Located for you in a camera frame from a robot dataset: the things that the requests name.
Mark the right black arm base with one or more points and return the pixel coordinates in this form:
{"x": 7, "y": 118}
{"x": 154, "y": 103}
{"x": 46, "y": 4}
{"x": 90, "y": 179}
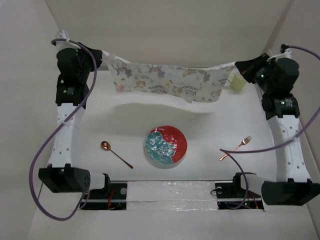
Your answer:
{"x": 230, "y": 194}

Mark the floral white cloth napkin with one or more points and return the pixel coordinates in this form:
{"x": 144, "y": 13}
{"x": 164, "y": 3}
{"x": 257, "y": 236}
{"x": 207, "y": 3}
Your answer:
{"x": 203, "y": 85}

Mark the pale yellow mug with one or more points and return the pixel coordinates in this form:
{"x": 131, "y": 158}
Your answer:
{"x": 236, "y": 80}

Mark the copper spoon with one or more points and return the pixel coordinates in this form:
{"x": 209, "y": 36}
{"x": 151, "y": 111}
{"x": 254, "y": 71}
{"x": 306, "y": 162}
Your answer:
{"x": 107, "y": 147}

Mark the red and teal plate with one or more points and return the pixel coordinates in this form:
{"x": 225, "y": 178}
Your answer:
{"x": 165, "y": 146}

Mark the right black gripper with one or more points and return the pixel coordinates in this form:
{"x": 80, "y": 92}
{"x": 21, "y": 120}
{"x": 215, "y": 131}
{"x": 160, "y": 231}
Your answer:
{"x": 248, "y": 67}

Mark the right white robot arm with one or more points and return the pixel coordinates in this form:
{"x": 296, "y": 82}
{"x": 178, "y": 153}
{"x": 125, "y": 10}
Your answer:
{"x": 293, "y": 185}

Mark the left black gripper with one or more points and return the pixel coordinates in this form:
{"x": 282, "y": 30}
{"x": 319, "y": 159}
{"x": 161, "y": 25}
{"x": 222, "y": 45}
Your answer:
{"x": 99, "y": 54}

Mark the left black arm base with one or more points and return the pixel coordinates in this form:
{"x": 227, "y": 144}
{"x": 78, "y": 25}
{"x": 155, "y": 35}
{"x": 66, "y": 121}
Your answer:
{"x": 113, "y": 199}

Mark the copper fork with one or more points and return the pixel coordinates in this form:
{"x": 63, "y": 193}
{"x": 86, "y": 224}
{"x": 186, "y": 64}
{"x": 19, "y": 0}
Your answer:
{"x": 243, "y": 143}

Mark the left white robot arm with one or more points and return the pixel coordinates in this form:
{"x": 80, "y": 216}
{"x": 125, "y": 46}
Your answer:
{"x": 62, "y": 173}

